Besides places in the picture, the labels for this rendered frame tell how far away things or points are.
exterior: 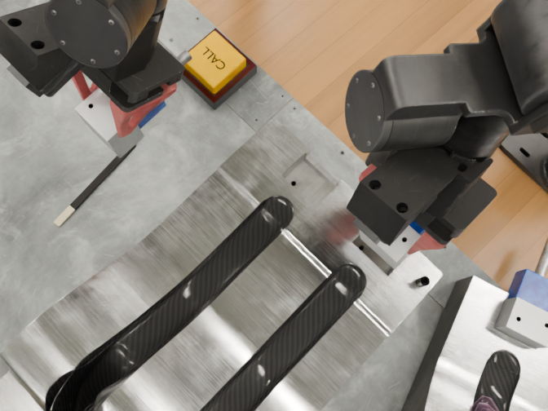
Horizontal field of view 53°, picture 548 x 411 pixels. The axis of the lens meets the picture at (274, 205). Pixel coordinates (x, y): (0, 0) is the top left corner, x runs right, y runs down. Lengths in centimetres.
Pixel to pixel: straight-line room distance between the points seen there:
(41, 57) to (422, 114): 27
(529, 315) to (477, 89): 34
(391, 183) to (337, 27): 45
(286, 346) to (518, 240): 34
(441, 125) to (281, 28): 46
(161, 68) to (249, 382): 32
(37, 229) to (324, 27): 47
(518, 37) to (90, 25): 27
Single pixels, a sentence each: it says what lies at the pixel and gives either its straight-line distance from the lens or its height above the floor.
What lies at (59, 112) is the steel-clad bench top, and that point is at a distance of 78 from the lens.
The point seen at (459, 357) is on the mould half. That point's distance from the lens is 67.
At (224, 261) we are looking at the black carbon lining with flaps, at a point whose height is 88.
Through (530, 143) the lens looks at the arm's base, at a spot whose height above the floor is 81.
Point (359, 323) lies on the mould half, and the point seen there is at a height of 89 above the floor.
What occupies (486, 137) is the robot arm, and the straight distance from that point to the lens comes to 43.
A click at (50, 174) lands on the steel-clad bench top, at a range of 76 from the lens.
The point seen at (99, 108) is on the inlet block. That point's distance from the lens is 59.
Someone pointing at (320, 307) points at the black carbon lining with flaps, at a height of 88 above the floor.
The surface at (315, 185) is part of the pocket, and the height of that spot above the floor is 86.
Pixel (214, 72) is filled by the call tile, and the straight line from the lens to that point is 73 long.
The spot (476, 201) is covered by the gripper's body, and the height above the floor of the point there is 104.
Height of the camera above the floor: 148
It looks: 75 degrees down
